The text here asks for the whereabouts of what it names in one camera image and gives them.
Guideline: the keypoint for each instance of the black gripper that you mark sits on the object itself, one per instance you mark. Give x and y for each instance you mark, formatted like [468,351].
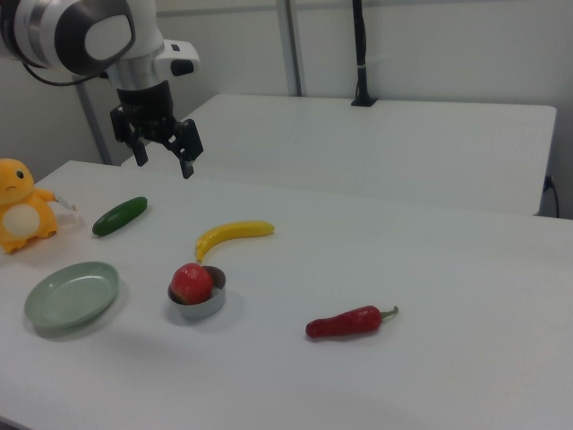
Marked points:
[145,107]

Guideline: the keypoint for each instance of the yellow banana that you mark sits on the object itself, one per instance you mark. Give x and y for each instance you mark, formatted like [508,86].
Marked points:
[233,229]

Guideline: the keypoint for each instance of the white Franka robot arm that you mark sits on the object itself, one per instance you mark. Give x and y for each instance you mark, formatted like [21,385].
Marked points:
[53,31]

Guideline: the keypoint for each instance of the pale green plastic plate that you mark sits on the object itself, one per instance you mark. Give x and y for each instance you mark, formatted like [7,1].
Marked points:
[71,295]

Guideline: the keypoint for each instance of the green cucumber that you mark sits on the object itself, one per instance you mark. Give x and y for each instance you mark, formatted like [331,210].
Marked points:
[120,216]

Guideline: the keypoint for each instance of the white paper plush tag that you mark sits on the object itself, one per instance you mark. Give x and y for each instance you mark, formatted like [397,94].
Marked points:
[66,203]

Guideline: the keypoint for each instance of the red apple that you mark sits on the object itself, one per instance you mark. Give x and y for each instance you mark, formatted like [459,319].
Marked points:
[191,283]

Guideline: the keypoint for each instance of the orange plush toy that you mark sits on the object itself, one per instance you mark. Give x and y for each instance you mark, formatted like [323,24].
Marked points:
[20,210]

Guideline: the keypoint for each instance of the small metal bowl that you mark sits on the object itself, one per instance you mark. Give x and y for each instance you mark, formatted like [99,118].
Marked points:
[201,310]

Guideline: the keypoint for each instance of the white side table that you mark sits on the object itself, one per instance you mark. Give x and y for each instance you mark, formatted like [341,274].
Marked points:
[358,148]

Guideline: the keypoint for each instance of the red chili pepper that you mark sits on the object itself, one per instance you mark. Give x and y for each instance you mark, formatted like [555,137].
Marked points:
[344,323]

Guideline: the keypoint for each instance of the aluminium frame post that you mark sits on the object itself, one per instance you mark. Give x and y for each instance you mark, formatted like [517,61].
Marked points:
[293,49]
[96,130]

